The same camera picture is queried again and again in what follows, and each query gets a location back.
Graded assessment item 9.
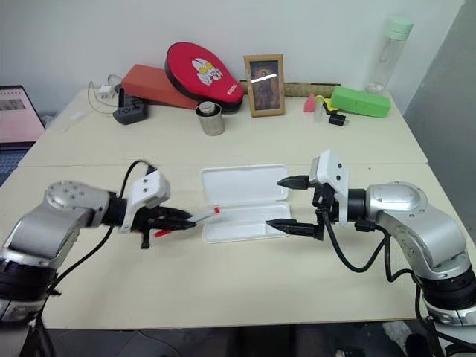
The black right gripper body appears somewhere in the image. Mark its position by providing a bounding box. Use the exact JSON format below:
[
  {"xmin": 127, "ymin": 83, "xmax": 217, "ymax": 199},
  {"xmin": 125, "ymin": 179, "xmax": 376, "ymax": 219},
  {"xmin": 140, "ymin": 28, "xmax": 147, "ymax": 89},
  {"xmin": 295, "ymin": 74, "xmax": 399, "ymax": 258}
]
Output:
[{"xmin": 312, "ymin": 184, "xmax": 340, "ymax": 242}]

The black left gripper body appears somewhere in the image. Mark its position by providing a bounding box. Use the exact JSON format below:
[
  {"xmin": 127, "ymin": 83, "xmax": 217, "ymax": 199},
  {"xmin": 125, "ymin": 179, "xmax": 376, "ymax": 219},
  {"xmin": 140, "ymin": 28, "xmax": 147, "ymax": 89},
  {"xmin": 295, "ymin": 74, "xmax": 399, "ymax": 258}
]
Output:
[{"xmin": 129, "ymin": 206, "xmax": 167, "ymax": 250}]

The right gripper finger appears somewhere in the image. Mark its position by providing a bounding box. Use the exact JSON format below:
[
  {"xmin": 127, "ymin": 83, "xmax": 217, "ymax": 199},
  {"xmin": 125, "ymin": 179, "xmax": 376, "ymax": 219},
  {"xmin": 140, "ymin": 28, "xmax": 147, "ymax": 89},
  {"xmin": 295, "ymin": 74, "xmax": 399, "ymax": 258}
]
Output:
[
  {"xmin": 277, "ymin": 175, "xmax": 317, "ymax": 190},
  {"xmin": 266, "ymin": 218, "xmax": 320, "ymax": 239}
]

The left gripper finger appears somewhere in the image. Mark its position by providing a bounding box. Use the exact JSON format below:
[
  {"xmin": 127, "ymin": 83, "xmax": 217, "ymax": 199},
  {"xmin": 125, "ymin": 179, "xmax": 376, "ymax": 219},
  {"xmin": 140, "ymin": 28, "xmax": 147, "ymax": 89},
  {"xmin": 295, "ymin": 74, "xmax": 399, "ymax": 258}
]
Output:
[
  {"xmin": 150, "ymin": 218, "xmax": 198, "ymax": 231},
  {"xmin": 158, "ymin": 207, "xmax": 193, "ymax": 221}
]

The white marker with red cap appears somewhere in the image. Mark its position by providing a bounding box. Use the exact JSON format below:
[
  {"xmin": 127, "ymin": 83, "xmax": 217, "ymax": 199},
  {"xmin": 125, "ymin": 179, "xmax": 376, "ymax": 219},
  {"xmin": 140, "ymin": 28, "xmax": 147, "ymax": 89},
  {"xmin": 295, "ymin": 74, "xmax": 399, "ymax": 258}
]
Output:
[{"xmin": 187, "ymin": 208, "xmax": 222, "ymax": 224}]

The white plastic pencil case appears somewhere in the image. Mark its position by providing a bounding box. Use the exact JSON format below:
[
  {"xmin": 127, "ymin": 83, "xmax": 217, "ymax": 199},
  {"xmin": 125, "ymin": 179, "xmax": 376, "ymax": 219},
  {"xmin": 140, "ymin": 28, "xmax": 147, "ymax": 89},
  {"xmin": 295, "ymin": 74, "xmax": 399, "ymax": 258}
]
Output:
[{"xmin": 199, "ymin": 163, "xmax": 292, "ymax": 245}]

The red paddle case with cartoon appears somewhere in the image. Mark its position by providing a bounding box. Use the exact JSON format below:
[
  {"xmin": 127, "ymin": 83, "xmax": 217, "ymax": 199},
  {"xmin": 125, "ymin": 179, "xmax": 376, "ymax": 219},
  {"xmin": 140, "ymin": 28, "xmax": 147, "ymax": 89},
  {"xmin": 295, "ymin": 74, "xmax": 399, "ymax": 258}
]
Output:
[{"xmin": 164, "ymin": 42, "xmax": 245, "ymax": 114}]

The yellow clip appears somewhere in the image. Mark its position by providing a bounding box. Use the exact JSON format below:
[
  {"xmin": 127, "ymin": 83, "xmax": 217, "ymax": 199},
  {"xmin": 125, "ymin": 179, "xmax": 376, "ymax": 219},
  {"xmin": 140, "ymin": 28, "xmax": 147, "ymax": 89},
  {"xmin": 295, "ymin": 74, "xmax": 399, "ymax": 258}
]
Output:
[{"xmin": 315, "ymin": 95, "xmax": 340, "ymax": 114}]

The silver metal cup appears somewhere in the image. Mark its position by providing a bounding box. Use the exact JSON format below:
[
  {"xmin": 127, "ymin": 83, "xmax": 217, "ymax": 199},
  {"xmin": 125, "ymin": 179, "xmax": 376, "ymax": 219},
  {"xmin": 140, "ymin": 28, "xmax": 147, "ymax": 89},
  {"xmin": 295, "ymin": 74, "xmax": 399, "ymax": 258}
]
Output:
[{"xmin": 196, "ymin": 100, "xmax": 226, "ymax": 137}]

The green rectangular box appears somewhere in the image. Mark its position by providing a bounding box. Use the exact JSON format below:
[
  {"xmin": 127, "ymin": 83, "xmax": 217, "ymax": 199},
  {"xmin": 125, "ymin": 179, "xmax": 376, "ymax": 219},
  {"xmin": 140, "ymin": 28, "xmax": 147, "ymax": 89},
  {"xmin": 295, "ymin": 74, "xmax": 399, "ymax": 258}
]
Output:
[{"xmin": 329, "ymin": 86, "xmax": 393, "ymax": 119}]

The black power strip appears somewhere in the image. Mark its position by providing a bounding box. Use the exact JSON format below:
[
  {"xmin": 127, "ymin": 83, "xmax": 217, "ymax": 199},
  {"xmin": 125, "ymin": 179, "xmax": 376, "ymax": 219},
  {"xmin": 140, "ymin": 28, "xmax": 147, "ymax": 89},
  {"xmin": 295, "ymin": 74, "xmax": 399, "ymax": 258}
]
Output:
[{"xmin": 113, "ymin": 87, "xmax": 149, "ymax": 126}]

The red cardboard box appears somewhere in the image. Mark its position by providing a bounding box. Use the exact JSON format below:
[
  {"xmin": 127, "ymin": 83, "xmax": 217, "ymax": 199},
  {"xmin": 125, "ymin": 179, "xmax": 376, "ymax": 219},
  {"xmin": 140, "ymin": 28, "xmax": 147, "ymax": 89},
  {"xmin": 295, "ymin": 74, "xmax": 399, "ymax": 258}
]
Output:
[{"xmin": 121, "ymin": 63, "xmax": 202, "ymax": 111}]

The clear bottle with green lid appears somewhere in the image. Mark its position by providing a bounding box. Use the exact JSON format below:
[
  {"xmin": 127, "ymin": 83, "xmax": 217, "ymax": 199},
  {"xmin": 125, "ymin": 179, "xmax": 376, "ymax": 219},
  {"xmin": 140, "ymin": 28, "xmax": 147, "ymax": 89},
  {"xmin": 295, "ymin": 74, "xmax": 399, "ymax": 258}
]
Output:
[{"xmin": 364, "ymin": 14, "xmax": 414, "ymax": 94}]

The laptop computer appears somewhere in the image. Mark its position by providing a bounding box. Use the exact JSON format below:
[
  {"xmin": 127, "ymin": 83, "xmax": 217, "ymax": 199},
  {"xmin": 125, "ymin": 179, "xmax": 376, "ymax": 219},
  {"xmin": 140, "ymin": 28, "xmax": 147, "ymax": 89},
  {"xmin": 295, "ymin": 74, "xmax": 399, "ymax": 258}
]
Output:
[{"xmin": 0, "ymin": 85, "xmax": 46, "ymax": 187}]

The dark rounded shape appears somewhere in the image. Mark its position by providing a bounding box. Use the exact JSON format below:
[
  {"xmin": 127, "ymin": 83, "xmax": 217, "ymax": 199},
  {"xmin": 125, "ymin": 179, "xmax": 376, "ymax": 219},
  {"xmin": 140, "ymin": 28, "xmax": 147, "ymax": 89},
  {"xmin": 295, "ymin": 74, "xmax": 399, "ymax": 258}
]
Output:
[{"xmin": 405, "ymin": 333, "xmax": 427, "ymax": 357}]

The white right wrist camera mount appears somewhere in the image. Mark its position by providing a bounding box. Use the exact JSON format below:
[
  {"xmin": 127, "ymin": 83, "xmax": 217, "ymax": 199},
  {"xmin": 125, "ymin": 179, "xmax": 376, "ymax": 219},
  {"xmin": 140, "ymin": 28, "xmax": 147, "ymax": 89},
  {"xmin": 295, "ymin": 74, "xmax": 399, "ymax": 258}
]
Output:
[{"xmin": 310, "ymin": 149, "xmax": 350, "ymax": 226}]

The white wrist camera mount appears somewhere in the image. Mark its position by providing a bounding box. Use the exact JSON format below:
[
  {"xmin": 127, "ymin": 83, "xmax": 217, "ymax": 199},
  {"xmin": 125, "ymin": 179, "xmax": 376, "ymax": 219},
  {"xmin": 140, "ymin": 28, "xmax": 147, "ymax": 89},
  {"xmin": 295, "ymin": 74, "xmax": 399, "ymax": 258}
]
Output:
[
  {"xmin": 310, "ymin": 149, "xmax": 350, "ymax": 226},
  {"xmin": 118, "ymin": 171, "xmax": 171, "ymax": 234}
]

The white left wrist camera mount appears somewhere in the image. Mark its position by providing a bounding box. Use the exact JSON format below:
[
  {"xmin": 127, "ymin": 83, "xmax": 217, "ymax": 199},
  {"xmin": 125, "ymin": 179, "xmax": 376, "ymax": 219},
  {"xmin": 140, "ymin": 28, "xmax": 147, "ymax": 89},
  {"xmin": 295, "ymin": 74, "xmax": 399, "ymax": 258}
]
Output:
[{"xmin": 118, "ymin": 171, "xmax": 171, "ymax": 234}]

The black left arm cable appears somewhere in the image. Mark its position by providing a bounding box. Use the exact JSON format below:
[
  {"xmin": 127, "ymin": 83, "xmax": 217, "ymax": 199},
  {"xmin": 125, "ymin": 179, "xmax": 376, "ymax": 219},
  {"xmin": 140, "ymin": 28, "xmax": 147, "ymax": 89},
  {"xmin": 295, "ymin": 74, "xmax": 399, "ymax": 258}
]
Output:
[{"xmin": 35, "ymin": 159, "xmax": 157, "ymax": 357}]

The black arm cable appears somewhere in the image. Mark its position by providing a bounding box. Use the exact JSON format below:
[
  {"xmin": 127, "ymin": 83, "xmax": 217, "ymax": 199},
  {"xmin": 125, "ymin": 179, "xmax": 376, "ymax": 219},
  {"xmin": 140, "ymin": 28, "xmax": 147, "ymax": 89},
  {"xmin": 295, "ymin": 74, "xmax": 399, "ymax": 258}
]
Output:
[
  {"xmin": 35, "ymin": 159, "xmax": 157, "ymax": 357},
  {"xmin": 321, "ymin": 210, "xmax": 447, "ymax": 357}
]

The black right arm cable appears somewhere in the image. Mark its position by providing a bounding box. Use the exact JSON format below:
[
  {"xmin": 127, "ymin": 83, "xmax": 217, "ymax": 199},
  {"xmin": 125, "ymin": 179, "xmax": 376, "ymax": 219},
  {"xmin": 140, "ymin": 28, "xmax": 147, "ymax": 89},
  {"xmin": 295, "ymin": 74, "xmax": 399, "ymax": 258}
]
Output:
[{"xmin": 321, "ymin": 210, "xmax": 447, "ymax": 357}]

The wooden picture frame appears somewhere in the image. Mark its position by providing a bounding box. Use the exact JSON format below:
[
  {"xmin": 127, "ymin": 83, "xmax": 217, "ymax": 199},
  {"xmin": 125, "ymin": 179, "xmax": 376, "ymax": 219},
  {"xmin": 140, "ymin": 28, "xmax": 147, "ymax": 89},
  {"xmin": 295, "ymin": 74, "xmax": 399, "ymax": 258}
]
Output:
[{"xmin": 243, "ymin": 54, "xmax": 286, "ymax": 118}]

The white charger cable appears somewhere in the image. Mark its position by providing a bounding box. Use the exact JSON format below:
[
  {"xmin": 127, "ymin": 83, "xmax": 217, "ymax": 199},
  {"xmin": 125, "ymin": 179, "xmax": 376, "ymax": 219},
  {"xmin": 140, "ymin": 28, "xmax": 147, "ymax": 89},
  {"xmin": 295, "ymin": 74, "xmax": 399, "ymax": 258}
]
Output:
[{"xmin": 87, "ymin": 74, "xmax": 124, "ymax": 117}]

